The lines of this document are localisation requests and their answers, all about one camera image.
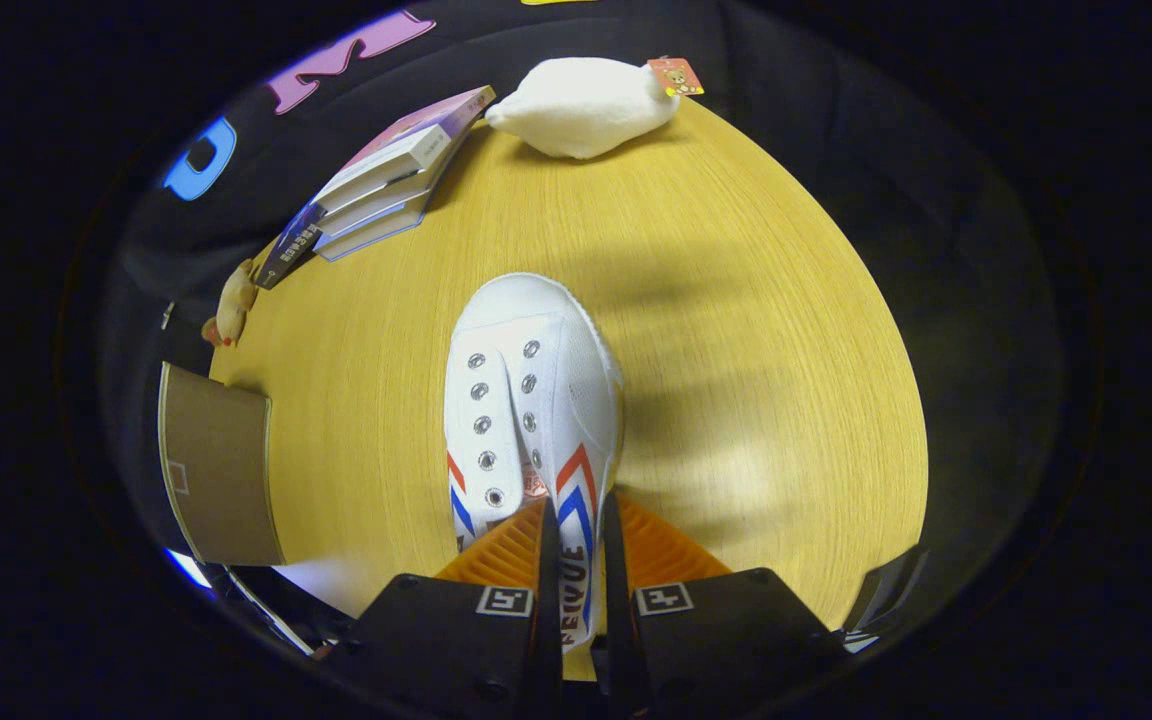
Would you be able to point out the silver cloth clip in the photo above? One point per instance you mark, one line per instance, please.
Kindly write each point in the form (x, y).
(168, 315)

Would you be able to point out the white canvas shoe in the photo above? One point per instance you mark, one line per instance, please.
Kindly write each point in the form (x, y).
(536, 320)

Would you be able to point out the white paperback book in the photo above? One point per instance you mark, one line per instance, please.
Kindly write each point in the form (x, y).
(376, 208)

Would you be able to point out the light blue cover book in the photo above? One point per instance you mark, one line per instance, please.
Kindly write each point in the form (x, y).
(376, 238)

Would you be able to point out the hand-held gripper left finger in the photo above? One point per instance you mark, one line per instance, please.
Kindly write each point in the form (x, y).
(549, 620)

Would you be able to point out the pink cover book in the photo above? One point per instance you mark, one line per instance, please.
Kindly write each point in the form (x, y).
(436, 115)

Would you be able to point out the beige fabric storage box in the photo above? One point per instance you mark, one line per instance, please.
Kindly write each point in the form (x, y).
(221, 470)

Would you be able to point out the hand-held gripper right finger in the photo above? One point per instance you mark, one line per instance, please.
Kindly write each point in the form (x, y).
(614, 620)

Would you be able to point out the dark blue book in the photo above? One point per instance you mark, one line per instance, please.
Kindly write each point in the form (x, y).
(291, 248)

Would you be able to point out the white plush toy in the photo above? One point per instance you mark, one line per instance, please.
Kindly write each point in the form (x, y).
(576, 105)

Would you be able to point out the brown plush toy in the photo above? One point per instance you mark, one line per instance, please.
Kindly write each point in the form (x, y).
(233, 310)

